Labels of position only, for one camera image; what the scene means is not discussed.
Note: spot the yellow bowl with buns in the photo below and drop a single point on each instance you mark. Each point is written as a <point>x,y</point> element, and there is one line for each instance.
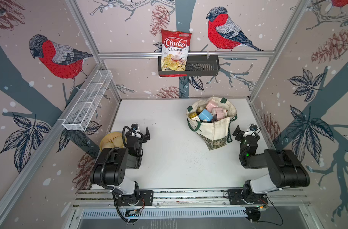
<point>112,140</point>

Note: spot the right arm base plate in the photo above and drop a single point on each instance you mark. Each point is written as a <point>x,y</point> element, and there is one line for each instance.
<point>240,197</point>

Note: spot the cream green-handled tote bag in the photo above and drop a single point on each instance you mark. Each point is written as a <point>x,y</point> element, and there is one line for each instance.
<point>215,134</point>

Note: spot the red Chuba cassava chips bag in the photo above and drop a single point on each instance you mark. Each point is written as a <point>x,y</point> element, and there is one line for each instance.
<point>175,49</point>

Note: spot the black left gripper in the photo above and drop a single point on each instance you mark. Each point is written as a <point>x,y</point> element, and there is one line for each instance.
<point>141,136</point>

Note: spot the black wire wall basket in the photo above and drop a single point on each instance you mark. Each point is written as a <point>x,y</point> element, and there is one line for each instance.
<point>200,65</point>

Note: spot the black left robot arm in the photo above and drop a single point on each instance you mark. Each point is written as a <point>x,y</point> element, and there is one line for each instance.
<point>120,151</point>

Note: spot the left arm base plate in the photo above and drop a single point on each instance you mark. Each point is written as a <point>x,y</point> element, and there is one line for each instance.
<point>143,198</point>

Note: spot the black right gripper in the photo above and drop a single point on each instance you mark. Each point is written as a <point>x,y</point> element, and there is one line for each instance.
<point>243,135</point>

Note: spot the white wire mesh shelf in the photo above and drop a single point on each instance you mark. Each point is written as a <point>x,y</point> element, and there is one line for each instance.
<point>81,114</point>

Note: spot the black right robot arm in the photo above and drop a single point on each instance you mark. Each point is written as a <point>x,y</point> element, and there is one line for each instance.
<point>284,169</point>

